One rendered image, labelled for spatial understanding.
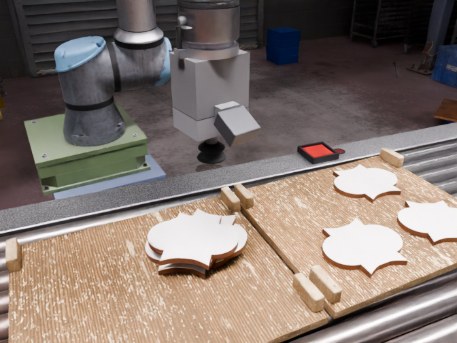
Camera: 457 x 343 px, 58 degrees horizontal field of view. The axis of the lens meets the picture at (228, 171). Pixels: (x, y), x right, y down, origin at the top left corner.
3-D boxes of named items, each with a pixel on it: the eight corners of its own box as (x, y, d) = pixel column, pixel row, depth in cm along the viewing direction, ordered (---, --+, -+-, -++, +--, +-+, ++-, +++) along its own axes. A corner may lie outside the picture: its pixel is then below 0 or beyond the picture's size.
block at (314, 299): (290, 286, 63) (292, 273, 61) (300, 282, 63) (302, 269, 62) (313, 314, 58) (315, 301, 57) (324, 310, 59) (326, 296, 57)
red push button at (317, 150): (300, 152, 107) (301, 148, 106) (321, 148, 109) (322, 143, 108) (313, 162, 102) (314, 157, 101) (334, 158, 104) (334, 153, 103)
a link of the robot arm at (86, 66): (61, 92, 104) (48, 37, 97) (115, 84, 108) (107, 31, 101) (64, 109, 94) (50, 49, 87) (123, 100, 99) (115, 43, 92)
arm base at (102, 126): (58, 129, 108) (49, 93, 103) (113, 116, 115) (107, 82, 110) (75, 152, 97) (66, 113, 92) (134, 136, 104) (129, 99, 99)
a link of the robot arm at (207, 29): (252, 6, 49) (194, 12, 45) (251, 45, 52) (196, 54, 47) (216, -1, 55) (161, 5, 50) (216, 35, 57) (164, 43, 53)
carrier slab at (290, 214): (230, 199, 87) (230, 192, 86) (379, 160, 102) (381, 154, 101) (334, 320, 59) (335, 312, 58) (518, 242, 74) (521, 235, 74)
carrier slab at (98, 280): (11, 254, 71) (8, 248, 71) (226, 200, 86) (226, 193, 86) (11, 455, 44) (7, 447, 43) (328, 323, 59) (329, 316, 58)
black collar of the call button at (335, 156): (296, 152, 107) (297, 145, 106) (322, 147, 110) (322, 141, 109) (312, 165, 101) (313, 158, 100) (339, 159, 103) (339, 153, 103)
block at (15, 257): (9, 252, 70) (5, 239, 68) (21, 248, 70) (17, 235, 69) (9, 274, 65) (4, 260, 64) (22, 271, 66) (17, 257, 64)
